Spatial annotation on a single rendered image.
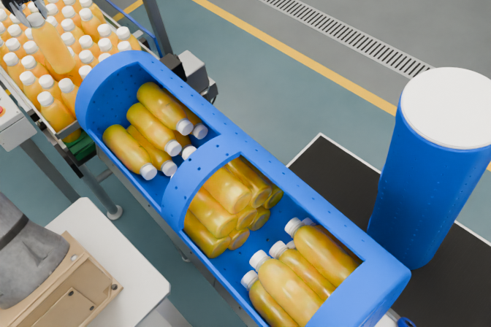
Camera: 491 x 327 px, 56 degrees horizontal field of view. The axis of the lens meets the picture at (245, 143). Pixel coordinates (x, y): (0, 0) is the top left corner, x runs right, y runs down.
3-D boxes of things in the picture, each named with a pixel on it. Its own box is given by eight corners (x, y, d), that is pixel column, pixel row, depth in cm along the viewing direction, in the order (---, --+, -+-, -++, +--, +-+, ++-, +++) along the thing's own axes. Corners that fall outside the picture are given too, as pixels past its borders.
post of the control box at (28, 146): (118, 253, 221) (6, 131, 139) (113, 248, 223) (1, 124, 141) (124, 248, 222) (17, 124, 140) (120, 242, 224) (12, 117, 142)
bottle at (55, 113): (70, 123, 152) (45, 87, 137) (86, 130, 149) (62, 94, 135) (56, 139, 148) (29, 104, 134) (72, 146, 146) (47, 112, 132)
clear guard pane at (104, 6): (183, 120, 204) (153, 38, 165) (95, 40, 242) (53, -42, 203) (184, 120, 204) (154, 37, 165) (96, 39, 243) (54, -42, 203)
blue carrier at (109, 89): (313, 394, 95) (312, 376, 71) (99, 152, 138) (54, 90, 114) (401, 297, 103) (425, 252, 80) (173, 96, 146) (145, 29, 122)
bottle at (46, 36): (80, 61, 140) (54, 15, 126) (68, 77, 137) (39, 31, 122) (63, 57, 142) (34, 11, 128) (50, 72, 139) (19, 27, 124)
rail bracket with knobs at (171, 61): (168, 98, 153) (160, 77, 145) (155, 87, 157) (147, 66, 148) (191, 82, 156) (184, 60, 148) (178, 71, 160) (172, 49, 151)
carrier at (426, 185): (446, 225, 195) (382, 197, 206) (525, 89, 123) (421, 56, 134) (421, 283, 182) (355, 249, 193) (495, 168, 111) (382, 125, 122)
